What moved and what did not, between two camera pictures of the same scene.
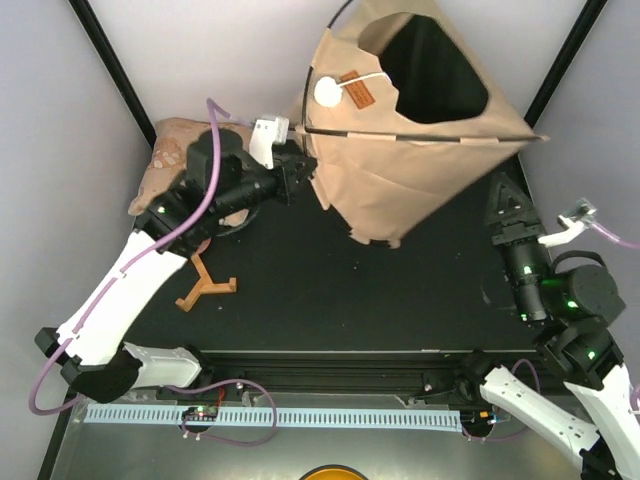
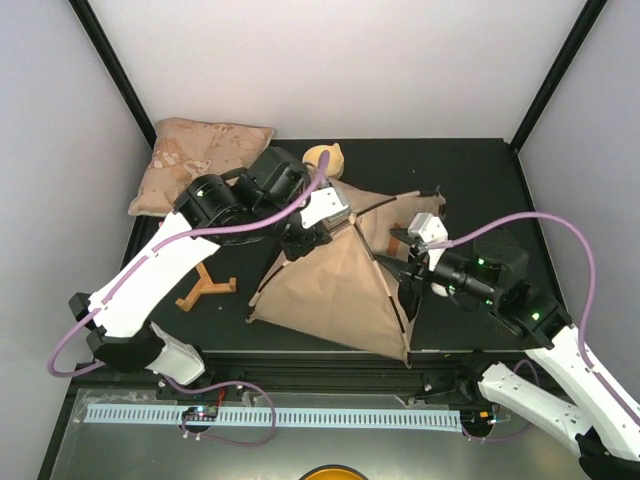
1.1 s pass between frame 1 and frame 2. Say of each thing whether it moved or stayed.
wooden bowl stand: stayed
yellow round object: stayed
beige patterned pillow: stayed
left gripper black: moved
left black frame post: stayed
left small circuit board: stayed
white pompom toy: moved
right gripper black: moved
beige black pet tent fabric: moved
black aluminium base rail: stayed
